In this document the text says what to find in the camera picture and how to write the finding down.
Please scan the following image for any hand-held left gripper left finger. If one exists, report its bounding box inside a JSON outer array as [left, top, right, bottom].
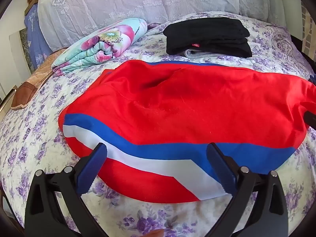
[[25, 142, 108, 237]]

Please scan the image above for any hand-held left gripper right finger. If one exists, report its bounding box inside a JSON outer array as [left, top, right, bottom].
[[206, 142, 289, 237]]

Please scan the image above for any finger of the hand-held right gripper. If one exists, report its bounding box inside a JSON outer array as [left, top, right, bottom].
[[303, 111, 316, 130]]

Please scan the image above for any red blue white sweater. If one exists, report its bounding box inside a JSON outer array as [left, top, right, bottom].
[[59, 60, 316, 204]]

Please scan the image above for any person's left hand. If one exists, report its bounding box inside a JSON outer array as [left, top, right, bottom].
[[145, 229, 165, 237]]

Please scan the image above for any purple floral bedsheet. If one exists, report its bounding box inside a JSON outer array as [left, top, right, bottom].
[[0, 11, 316, 237]]

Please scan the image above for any brown quilt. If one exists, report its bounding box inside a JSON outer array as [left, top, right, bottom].
[[11, 47, 68, 110]]

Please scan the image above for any grey folded garment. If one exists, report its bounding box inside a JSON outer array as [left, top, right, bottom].
[[184, 49, 223, 61]]

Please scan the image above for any folded floral teal blanket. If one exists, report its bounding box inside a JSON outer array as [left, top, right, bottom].
[[51, 18, 149, 76]]

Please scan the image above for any black folded garment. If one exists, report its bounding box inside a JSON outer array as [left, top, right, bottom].
[[163, 17, 253, 58]]

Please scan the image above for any blue patterned cloth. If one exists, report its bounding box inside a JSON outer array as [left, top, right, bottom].
[[24, 4, 53, 72]]

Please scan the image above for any white lace cover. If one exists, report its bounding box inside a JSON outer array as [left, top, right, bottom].
[[37, 0, 288, 52]]

